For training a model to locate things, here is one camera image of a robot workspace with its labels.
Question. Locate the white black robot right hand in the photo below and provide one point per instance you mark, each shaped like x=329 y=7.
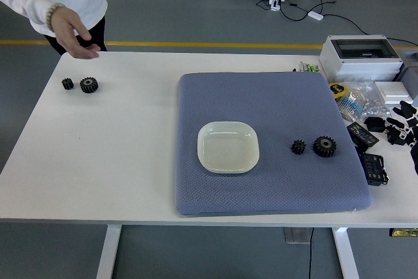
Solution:
x=408 y=109

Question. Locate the person's right hand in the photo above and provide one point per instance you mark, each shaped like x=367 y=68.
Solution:
x=67 y=29

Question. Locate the large black gear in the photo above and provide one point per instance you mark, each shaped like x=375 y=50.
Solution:
x=86 y=87
x=321 y=150

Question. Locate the small black gear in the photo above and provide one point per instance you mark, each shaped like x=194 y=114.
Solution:
x=67 y=84
x=298 y=147

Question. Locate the white square dish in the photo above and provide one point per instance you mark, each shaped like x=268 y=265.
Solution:
x=228 y=147

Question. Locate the dark grey box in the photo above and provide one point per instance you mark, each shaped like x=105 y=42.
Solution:
x=411 y=76

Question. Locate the bag of metal parts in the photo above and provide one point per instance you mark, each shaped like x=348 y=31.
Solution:
x=375 y=104

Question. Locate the black power adapter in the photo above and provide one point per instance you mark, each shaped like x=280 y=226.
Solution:
x=375 y=124

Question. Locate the black controller blue display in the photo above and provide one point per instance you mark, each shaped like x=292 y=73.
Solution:
x=362 y=136

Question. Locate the bag of blue resistors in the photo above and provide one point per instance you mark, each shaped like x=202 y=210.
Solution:
x=347 y=106

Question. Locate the black controller red display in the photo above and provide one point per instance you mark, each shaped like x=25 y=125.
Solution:
x=372 y=168

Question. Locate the small green terminal connectors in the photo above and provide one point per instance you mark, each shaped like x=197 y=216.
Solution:
x=307 y=67

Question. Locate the yellow black label strip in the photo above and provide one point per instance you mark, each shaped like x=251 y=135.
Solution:
x=403 y=232

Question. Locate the white table leg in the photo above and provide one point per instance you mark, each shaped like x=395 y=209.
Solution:
x=344 y=253
x=109 y=249

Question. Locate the white chargers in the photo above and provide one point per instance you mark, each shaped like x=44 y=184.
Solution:
x=276 y=0

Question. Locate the blue-grey quilted mat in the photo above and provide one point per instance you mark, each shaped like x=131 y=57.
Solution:
x=235 y=102

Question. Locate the white switch panel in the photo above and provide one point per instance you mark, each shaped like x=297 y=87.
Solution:
x=392 y=92

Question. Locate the grey electrical enclosure box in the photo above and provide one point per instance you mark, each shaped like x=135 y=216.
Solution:
x=359 y=67

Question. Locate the grey bracket under table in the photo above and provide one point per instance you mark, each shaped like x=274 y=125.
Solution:
x=295 y=236

